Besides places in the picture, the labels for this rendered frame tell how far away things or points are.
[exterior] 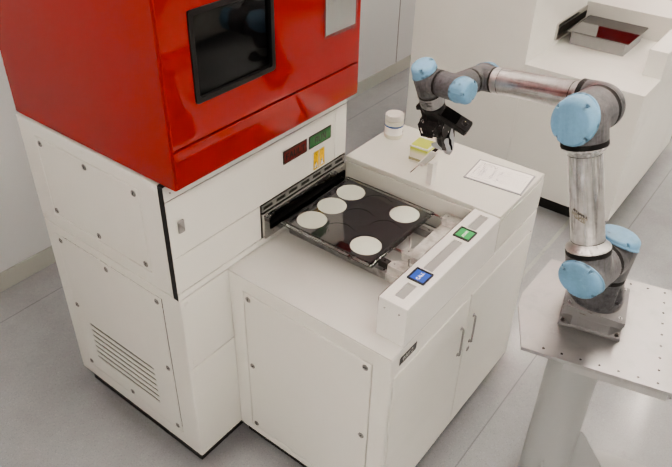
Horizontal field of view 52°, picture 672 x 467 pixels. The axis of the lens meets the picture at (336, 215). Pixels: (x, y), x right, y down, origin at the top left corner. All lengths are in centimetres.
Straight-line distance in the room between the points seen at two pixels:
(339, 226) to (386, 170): 31
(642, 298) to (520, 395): 90
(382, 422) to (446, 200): 75
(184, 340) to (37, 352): 119
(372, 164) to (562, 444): 113
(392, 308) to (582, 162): 62
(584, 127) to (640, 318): 73
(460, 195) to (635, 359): 74
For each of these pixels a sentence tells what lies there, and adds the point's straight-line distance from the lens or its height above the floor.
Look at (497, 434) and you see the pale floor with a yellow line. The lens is 286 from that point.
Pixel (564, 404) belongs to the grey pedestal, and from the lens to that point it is 234.
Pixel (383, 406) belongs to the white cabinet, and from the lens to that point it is 206.
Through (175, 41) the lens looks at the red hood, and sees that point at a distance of 169.
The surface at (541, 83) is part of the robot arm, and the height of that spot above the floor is 146.
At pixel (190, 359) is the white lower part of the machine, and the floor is 57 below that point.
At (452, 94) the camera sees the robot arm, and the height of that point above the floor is 141.
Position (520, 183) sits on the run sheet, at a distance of 243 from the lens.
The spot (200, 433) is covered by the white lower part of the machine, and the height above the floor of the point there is 20.
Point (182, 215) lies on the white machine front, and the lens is 196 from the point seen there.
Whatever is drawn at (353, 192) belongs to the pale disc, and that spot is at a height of 90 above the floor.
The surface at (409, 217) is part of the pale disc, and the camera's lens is 230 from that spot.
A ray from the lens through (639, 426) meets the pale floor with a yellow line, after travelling 308.
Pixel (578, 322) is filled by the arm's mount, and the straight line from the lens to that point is 211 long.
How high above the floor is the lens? 220
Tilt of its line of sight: 35 degrees down
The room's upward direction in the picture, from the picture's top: 1 degrees clockwise
